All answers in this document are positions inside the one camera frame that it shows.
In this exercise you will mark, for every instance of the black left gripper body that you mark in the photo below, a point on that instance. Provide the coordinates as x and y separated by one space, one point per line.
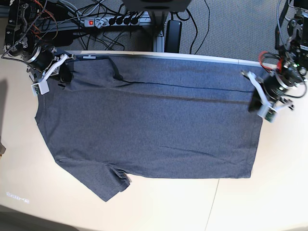
275 86

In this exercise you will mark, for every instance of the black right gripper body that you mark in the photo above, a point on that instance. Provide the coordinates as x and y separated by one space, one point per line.
42 58

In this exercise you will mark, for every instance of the blue-grey T-shirt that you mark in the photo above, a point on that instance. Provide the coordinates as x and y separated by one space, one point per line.
150 117

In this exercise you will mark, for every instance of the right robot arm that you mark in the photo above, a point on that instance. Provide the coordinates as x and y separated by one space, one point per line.
29 11

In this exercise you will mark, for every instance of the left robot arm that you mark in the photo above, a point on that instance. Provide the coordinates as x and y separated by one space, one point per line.
286 71

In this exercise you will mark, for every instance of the black box under table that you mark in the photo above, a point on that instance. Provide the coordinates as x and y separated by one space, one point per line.
63 38

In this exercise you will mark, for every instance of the white power strip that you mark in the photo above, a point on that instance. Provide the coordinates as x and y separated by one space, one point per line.
100 22

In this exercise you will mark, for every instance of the black power adapter brick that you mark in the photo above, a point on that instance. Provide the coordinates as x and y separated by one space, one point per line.
173 36

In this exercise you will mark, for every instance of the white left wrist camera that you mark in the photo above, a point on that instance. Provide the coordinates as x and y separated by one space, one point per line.
267 113

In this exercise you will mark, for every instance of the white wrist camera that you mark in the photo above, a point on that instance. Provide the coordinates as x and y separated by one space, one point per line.
40 88
267 113

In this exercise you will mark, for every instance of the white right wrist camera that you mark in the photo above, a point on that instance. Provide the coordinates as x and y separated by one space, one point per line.
40 88

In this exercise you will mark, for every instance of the black camera mount overhead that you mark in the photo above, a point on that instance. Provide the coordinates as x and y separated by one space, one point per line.
156 5

